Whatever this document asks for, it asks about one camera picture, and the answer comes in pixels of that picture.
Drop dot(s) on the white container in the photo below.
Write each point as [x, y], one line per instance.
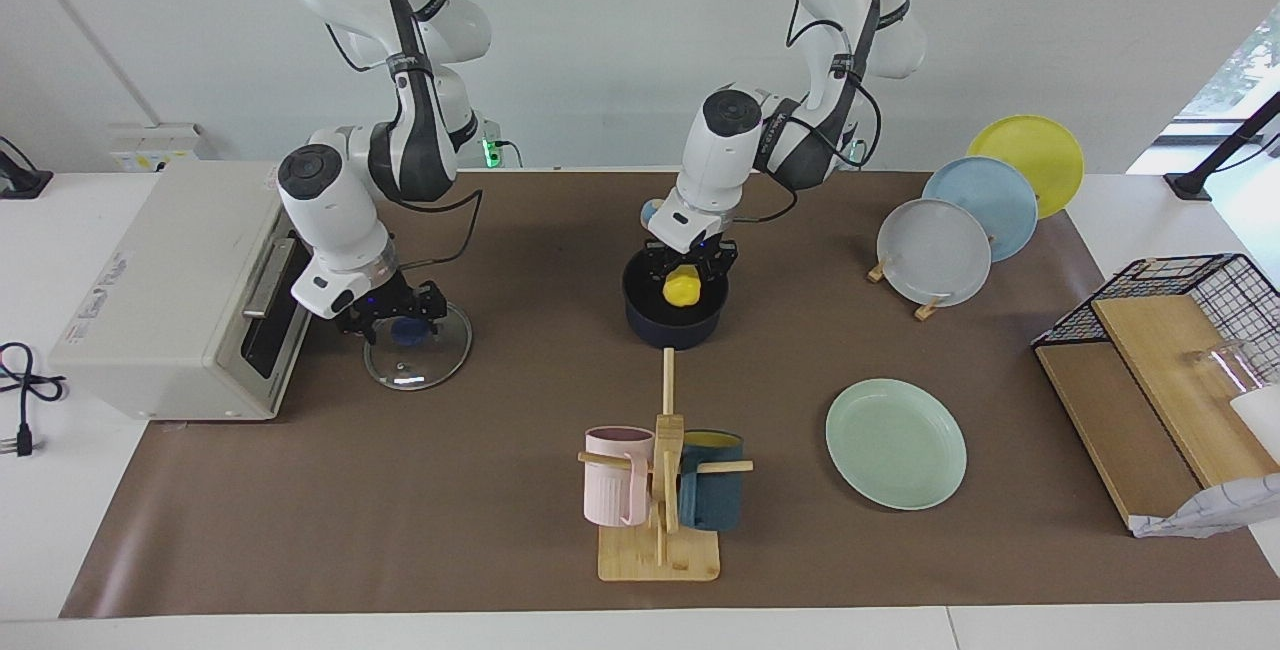
[1262, 420]

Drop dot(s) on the wooden shelf boards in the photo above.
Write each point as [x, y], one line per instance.
[1120, 410]

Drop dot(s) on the dark blue saucepan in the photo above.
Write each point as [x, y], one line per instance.
[675, 330]

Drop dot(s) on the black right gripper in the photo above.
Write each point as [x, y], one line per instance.
[395, 300]

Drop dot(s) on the white wall outlet box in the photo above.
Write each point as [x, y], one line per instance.
[150, 152]

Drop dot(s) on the brown table mat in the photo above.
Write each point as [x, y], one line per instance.
[480, 490]

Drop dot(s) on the grey plate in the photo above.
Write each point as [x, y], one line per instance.
[932, 255]

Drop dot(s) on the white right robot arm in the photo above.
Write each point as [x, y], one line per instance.
[330, 200]

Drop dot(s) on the wooden plate rack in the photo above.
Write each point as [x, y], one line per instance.
[928, 310]

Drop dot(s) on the yellow plate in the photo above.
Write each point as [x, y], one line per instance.
[1035, 150]

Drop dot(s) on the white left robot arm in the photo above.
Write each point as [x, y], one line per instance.
[720, 160]

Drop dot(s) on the dark teal mug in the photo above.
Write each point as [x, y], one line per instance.
[715, 500]

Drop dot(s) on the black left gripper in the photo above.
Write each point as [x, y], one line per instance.
[695, 258]

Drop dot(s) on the black desk mount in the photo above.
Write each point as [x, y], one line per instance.
[20, 180]

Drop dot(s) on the green plate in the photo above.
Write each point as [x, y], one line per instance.
[895, 445]

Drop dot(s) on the glass lid with blue knob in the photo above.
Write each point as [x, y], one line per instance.
[440, 360]

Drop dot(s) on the pink ribbed mug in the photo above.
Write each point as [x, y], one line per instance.
[612, 485]

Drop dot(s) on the clear glass cup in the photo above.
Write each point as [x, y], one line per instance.
[1230, 365]

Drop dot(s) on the white patterned cloth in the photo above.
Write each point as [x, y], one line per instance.
[1220, 510]

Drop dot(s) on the black clamp stand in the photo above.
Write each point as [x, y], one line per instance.
[1188, 186]

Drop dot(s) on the beige toaster oven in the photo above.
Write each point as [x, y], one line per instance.
[170, 290]

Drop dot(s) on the window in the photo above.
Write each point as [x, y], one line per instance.
[1240, 70]

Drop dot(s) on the light blue plate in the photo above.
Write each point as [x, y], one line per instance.
[995, 200]

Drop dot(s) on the wooden mug tree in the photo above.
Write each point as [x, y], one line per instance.
[660, 555]

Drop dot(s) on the small blue round timer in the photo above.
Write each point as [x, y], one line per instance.
[650, 215]

